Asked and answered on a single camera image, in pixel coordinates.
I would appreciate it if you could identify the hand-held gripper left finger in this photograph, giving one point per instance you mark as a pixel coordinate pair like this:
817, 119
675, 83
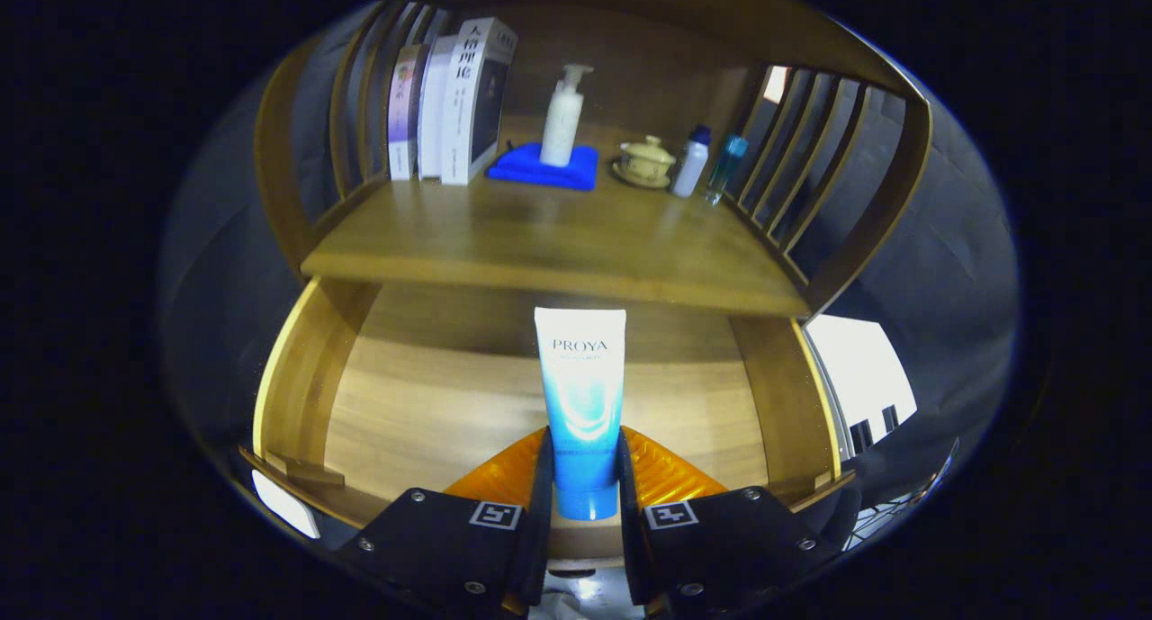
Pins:
543, 512

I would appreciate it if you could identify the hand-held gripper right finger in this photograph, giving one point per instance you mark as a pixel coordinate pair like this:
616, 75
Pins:
627, 530

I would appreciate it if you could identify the blue and white tube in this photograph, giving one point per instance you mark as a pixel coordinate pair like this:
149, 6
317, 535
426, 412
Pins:
580, 395

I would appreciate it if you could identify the brown wooden drawer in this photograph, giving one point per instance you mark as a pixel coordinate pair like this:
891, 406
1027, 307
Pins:
423, 404

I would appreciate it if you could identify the wooden countertop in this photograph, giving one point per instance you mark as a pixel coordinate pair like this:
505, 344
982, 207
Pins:
558, 233

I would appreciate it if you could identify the white drawer unit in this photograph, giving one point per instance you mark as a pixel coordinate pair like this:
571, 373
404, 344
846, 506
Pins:
859, 368

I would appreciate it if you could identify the brown wooden cabinet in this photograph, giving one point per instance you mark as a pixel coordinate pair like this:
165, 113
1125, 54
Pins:
630, 53

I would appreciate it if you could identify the dark rounded object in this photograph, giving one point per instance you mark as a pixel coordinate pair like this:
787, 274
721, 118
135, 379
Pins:
891, 480

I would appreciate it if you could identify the blue folded cloth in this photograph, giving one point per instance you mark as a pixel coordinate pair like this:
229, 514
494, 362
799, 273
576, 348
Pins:
531, 170

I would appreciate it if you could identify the beige lidded teacup with saucer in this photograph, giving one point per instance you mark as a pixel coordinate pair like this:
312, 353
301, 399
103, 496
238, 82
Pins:
644, 159

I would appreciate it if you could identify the white bottle with blue cap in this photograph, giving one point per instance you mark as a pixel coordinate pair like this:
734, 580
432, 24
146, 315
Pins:
691, 166

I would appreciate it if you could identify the clear blue bottle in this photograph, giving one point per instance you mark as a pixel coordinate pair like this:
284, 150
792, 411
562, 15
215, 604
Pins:
724, 166

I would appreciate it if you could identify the white pump bottle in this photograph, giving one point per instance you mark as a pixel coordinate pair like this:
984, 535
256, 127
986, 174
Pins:
562, 121

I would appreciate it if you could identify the black backdrop cloth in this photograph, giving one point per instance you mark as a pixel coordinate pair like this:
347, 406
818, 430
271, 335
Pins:
945, 269

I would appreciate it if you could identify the thin white book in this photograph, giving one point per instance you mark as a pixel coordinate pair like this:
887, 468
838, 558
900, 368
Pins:
434, 107

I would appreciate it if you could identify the thick white and black book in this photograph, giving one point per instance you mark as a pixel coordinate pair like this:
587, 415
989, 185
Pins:
472, 98

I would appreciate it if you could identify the purple book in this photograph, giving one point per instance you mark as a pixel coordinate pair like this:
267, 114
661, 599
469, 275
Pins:
405, 107

